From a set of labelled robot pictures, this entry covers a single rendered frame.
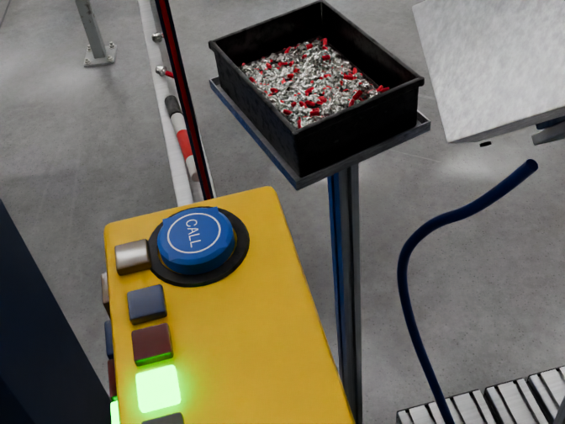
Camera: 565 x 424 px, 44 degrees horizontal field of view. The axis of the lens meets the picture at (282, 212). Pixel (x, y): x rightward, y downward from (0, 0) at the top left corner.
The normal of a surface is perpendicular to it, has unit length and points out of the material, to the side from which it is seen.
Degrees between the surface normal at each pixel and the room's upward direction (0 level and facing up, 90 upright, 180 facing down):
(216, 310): 0
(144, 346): 0
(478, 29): 55
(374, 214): 0
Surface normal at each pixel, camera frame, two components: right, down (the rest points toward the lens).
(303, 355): -0.09, -0.68
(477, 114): -0.59, 0.09
